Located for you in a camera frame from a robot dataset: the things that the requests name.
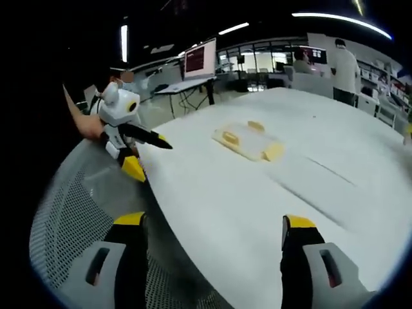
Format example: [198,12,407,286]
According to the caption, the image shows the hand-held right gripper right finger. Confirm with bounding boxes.
[279,214,378,309]

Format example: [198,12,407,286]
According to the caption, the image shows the dark computer monitor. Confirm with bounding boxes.
[308,46,328,66]

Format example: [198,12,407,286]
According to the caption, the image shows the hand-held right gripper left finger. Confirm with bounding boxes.
[60,211,149,309]

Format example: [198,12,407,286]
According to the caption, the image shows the computer monitor with red screen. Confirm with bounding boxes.
[183,37,218,81]

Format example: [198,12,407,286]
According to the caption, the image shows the white folding table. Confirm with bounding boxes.
[153,76,217,120]

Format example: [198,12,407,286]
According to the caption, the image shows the storage shelves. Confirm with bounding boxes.
[356,57,412,110]

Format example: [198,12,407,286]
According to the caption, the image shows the yellow plastic wedge piece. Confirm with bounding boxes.
[262,142,286,162]

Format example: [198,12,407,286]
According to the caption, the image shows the ceiling light strip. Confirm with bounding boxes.
[120,24,129,63]
[218,21,250,36]
[290,12,394,41]

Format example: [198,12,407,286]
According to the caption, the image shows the clear plastic tray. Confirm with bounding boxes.
[211,121,286,164]

